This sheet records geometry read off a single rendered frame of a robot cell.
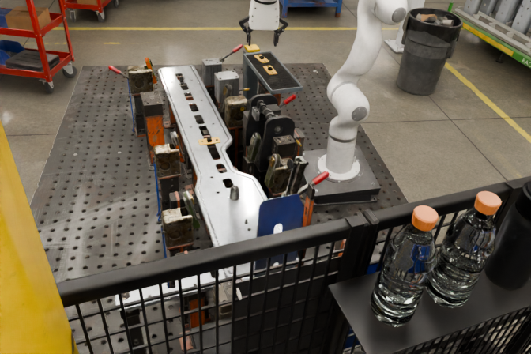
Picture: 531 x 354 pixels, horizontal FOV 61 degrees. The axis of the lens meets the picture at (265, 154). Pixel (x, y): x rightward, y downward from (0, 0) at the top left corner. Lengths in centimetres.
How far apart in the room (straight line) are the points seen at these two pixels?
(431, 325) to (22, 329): 53
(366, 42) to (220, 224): 84
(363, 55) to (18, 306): 149
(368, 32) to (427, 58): 275
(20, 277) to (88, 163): 183
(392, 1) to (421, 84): 299
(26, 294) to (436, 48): 420
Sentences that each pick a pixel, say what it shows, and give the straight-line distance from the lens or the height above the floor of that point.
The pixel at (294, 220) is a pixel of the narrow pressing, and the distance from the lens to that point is 107.
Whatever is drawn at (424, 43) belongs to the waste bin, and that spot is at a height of 54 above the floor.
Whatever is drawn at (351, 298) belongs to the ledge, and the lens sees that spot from 73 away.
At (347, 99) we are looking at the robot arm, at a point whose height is 118.
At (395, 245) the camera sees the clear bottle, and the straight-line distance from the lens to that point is 62.
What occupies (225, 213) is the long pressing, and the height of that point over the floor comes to 100.
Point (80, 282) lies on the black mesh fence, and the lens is 60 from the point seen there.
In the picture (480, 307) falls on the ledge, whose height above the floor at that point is 143.
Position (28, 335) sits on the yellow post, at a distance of 46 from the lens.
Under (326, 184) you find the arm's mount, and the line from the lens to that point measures 197.
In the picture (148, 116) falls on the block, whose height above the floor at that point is 97.
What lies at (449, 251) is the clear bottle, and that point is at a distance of 69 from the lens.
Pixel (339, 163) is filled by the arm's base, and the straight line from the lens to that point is 197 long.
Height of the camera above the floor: 200
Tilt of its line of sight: 36 degrees down
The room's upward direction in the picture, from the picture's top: 4 degrees clockwise
